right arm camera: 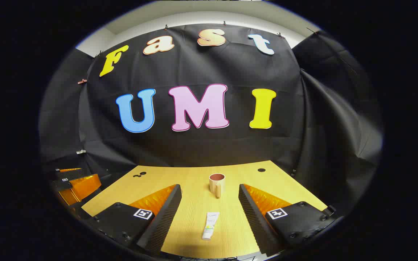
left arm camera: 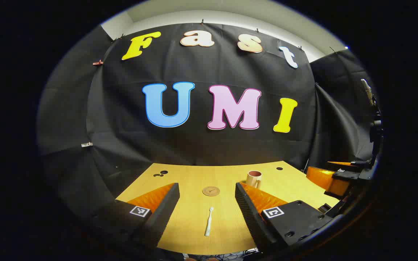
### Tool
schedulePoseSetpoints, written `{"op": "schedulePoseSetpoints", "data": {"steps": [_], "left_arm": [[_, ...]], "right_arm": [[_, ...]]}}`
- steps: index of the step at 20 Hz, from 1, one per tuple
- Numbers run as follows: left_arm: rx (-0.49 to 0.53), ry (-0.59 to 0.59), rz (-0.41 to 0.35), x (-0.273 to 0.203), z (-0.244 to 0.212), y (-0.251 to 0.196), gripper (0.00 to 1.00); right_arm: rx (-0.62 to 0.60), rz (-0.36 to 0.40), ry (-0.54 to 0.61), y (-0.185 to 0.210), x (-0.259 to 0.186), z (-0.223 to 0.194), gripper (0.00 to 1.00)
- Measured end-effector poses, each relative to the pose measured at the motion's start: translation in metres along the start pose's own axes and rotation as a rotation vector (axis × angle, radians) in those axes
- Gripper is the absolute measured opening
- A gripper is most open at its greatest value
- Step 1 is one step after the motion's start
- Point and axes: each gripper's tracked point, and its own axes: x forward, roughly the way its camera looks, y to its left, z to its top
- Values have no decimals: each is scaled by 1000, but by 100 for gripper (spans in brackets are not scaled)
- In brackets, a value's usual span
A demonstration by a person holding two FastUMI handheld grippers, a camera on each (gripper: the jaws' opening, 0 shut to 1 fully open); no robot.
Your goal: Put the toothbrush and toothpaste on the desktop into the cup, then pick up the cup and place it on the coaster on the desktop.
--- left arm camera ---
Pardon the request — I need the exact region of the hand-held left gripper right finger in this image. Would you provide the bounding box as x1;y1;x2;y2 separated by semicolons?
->
235;182;335;254

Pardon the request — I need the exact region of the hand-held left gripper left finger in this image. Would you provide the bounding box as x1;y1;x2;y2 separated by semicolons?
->
93;182;180;250

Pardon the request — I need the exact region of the beige cup with handle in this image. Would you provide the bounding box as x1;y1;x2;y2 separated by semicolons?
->
246;170;263;189

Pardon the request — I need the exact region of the pale green toothbrush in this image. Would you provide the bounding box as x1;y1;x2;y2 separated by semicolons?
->
204;207;214;237

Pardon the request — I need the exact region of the wooden desktop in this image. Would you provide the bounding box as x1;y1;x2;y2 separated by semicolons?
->
116;161;340;255

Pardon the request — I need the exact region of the dark cable bundle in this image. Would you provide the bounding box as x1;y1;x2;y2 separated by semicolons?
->
184;249;260;261

